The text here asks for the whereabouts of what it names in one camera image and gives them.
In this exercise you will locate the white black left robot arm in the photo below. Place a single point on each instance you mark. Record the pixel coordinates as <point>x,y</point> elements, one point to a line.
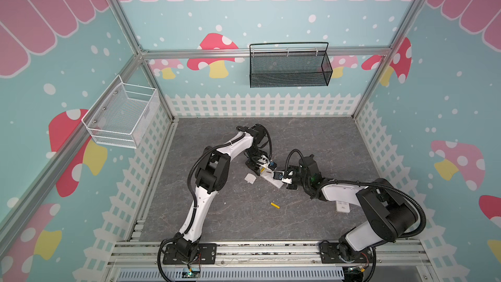
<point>210,174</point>

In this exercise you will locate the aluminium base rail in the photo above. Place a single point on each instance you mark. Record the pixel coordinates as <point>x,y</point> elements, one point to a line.
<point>272,260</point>

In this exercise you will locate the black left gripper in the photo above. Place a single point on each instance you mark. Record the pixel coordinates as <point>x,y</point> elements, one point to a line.
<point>253,166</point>

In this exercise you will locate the black mesh wall basket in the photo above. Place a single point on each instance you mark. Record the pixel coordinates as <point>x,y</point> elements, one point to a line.
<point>298,64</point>

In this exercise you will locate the white wire wall basket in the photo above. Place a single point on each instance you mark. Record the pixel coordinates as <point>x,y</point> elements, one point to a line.
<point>122,114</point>

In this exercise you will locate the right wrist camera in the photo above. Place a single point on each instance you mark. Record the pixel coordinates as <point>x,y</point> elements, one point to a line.
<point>285,177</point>

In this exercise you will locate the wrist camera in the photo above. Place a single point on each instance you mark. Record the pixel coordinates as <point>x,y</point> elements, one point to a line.
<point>266,163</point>
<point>285,177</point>

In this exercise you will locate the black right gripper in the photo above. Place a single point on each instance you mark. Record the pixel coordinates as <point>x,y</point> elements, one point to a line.
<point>293,170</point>

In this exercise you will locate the white battery cover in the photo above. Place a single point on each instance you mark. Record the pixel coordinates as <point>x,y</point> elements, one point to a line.
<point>250,178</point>

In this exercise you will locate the white remote control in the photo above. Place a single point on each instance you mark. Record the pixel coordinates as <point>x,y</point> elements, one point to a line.
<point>342,207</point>
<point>268,175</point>

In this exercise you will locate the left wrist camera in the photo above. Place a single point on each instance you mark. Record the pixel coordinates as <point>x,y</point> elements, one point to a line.
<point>266,163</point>

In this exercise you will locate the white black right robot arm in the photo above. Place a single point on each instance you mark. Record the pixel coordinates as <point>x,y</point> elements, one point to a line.
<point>390,213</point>

